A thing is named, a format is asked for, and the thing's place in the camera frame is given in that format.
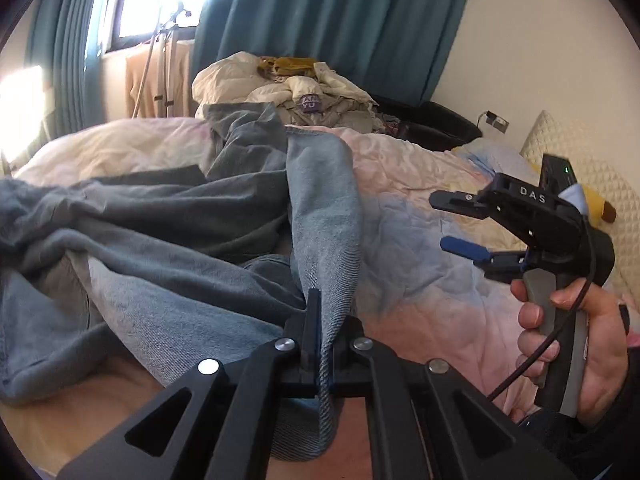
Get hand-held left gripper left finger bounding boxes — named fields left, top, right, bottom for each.
left=57, top=288, right=323, bottom=480

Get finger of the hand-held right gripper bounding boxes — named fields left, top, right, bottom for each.
left=429, top=187, right=501, bottom=221
left=440, top=236, right=531, bottom=282

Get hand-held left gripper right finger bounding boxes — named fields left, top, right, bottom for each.
left=330, top=315, right=576, bottom=480

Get blue denim jeans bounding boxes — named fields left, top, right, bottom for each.
left=0, top=101, right=363, bottom=461

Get person's right forearm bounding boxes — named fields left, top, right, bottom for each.
left=510, top=405, right=636, bottom=480

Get person's right hand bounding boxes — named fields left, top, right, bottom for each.
left=510, top=280, right=631, bottom=427

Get yellow plush toy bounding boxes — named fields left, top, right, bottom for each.
left=582, top=185, right=618, bottom=224

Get pastel quilt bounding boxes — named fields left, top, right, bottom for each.
left=0, top=117, right=631, bottom=480

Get cream quilted headboard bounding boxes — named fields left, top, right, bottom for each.
left=520, top=110, right=640, bottom=311

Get black leather sofa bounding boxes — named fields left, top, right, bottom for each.
left=372, top=94, right=483, bottom=151

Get white crumpled garment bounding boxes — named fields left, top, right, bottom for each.
left=312, top=62, right=378, bottom=106

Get mustard yellow garment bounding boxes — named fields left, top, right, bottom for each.
left=257, top=55, right=321, bottom=78

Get wide blue curtain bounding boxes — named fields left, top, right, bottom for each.
left=192, top=0, right=476, bottom=108

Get garment steamer stand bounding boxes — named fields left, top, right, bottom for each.
left=130, top=2, right=193, bottom=121

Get window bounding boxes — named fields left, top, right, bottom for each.
left=100, top=0, right=226, bottom=53

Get narrow blue curtain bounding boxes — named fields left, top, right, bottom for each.
left=25, top=0, right=108, bottom=131

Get wall socket with charger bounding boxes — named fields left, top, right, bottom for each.
left=477, top=110, right=511, bottom=133

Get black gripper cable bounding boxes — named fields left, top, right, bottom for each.
left=487, top=210, right=598, bottom=403

